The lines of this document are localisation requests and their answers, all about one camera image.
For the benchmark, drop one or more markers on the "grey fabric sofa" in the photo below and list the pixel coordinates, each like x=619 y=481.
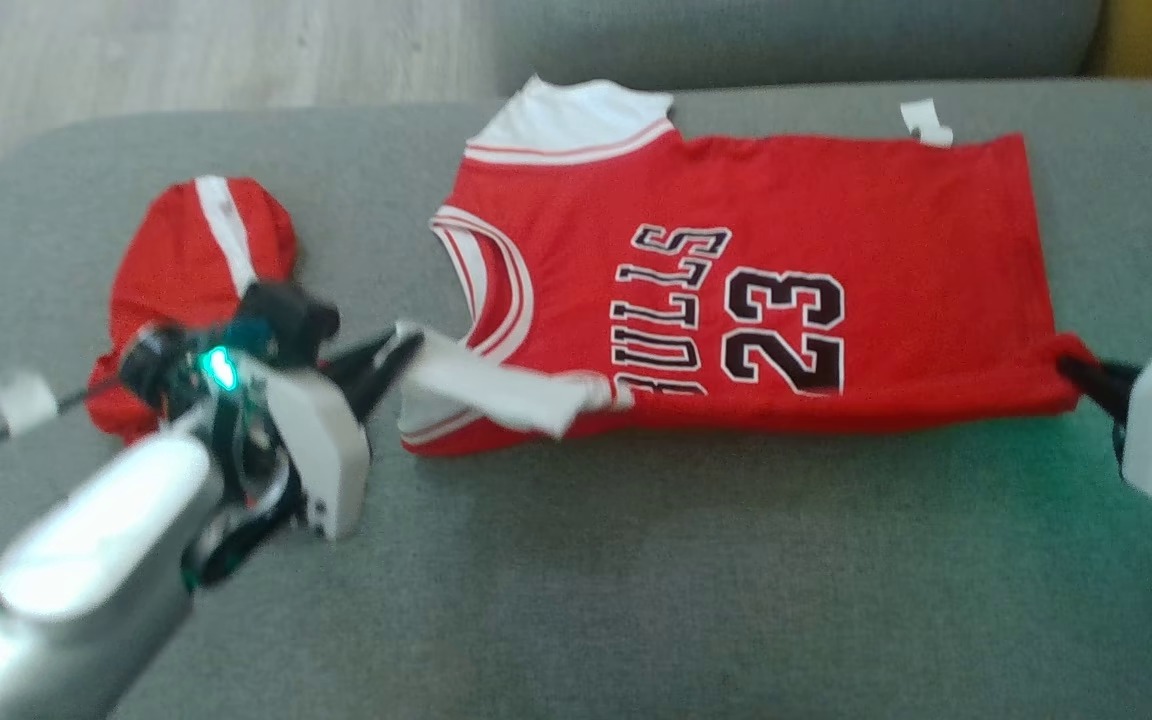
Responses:
x=786 y=40

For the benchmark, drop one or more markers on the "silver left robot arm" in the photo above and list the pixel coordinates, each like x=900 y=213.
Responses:
x=86 y=540

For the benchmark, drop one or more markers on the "red Bulls basketball jersey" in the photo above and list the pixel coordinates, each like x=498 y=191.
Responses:
x=836 y=200

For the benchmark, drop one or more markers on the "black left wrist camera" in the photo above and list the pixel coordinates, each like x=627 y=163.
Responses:
x=286 y=315

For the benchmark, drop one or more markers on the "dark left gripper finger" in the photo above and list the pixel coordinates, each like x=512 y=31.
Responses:
x=361 y=358
x=386 y=380

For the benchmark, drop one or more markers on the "red white-striped basketball shorts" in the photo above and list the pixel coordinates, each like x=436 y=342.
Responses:
x=171 y=260

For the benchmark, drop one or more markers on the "grey fabric ottoman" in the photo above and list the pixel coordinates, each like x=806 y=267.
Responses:
x=636 y=580

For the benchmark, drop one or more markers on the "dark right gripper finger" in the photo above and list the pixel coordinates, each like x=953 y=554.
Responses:
x=1101 y=373
x=1121 y=405

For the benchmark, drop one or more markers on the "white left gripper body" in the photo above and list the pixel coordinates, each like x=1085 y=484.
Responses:
x=326 y=450

